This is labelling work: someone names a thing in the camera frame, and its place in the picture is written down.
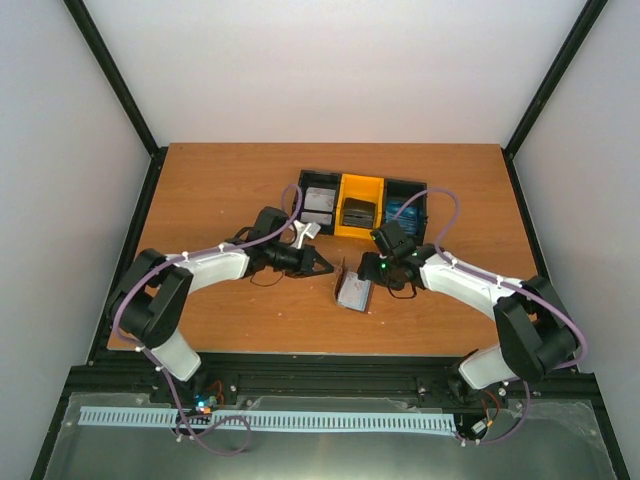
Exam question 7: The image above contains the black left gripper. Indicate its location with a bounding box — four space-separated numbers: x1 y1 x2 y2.
267 242 334 279

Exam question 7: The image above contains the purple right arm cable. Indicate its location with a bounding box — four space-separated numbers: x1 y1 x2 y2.
387 186 587 446

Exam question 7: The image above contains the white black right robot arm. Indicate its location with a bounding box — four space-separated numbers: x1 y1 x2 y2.
358 221 585 390

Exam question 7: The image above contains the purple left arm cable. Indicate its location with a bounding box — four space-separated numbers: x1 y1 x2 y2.
111 183 304 371

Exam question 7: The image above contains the dark credit card stack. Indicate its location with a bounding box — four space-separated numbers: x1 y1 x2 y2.
341 197 376 230

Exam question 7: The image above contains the black bin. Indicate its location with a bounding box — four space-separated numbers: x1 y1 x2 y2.
381 179 428 246
296 170 342 235

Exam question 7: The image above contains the black frame post right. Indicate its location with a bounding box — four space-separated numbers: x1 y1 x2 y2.
503 0 609 157

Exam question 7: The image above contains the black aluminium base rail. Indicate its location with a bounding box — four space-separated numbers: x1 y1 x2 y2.
64 349 601 416

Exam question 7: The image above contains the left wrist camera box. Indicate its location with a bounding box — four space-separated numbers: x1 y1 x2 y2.
290 220 321 249

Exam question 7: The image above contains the brown leather card holder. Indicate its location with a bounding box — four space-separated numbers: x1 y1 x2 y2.
334 258 374 314

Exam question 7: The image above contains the black bin right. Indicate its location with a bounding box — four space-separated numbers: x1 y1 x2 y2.
381 179 428 246

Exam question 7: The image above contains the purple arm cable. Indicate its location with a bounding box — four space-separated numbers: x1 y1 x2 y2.
387 186 587 446
111 183 304 371

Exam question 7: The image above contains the blue credit card stack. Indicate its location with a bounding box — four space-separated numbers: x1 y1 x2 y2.
384 198 419 235

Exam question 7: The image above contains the black frame post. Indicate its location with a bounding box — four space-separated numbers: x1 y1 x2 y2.
63 0 161 156
503 0 609 157

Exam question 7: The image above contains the light blue cable duct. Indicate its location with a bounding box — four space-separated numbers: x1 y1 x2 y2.
77 406 456 436

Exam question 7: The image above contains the black frame post left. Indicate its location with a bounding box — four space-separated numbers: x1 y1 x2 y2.
63 0 161 156

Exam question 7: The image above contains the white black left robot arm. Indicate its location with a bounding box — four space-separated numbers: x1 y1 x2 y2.
106 207 334 403

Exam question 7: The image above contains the silver credit card stack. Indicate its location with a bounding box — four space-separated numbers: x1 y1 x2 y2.
300 187 335 225

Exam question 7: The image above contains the yellow bin middle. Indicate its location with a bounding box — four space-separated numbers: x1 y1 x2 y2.
333 174 385 240

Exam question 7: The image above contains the black bin left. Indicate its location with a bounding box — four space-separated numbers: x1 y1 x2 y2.
296 170 342 235

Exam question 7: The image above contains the metal sheet front plate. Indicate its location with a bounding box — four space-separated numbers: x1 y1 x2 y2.
35 394 627 479

